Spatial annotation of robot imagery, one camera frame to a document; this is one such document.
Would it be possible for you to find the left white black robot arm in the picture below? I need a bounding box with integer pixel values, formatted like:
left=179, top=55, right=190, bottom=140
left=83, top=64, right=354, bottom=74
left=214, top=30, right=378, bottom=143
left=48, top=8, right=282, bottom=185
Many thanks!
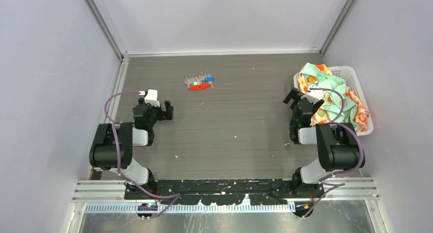
left=89, top=98, right=174, bottom=199

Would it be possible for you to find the colourful patterned cloth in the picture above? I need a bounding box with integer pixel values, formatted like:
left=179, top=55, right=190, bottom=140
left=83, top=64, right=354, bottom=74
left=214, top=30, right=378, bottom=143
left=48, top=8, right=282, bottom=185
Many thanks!
left=297, top=62, right=371, bottom=133

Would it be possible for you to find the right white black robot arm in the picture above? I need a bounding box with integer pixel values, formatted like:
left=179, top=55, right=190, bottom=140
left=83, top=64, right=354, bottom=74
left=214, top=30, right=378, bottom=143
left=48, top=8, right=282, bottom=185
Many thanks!
left=283, top=88, right=365, bottom=198

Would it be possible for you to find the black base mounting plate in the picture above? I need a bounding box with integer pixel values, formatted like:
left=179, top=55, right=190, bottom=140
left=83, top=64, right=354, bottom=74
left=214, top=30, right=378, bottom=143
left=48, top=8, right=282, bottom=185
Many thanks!
left=143, top=178, right=324, bottom=206

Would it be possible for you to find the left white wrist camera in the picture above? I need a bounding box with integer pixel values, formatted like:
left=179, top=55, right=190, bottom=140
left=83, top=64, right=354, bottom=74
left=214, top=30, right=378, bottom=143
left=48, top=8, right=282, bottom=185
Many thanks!
left=144, top=89, right=160, bottom=107

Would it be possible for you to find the white plastic basket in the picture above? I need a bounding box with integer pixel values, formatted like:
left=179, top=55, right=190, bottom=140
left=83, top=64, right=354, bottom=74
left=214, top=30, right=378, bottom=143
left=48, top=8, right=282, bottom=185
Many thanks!
left=293, top=65, right=374, bottom=136

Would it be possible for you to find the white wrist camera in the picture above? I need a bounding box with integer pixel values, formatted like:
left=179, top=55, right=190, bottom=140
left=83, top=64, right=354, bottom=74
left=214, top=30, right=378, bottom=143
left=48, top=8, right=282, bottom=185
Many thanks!
left=144, top=89, right=160, bottom=107
left=302, top=88, right=324, bottom=104

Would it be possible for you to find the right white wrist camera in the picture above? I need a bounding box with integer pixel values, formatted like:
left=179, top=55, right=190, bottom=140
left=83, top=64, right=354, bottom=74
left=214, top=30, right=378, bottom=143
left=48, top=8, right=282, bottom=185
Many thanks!
left=302, top=88, right=324, bottom=104

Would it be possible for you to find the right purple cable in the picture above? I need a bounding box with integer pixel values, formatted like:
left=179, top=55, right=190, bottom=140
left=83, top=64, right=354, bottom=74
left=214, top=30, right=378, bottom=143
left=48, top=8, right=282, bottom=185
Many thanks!
left=302, top=86, right=366, bottom=219

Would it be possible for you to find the aluminium frame rail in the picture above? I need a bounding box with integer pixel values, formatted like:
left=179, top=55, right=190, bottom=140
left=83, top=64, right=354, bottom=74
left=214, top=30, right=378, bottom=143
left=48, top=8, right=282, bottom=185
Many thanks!
left=73, top=177, right=379, bottom=215

